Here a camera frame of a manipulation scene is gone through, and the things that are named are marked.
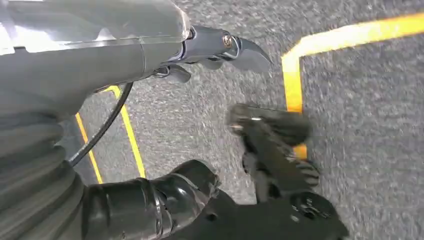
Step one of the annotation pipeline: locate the yellow floor tape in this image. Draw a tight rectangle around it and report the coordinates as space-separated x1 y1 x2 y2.
101 85 148 180
74 112 105 185
280 12 424 161

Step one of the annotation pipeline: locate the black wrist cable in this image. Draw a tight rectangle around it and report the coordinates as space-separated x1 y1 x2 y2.
67 81 135 168

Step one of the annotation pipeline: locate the black robot leg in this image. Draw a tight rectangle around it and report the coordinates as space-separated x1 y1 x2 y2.
81 102 351 240

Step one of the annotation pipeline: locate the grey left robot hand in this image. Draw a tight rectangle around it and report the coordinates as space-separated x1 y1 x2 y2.
0 0 274 121

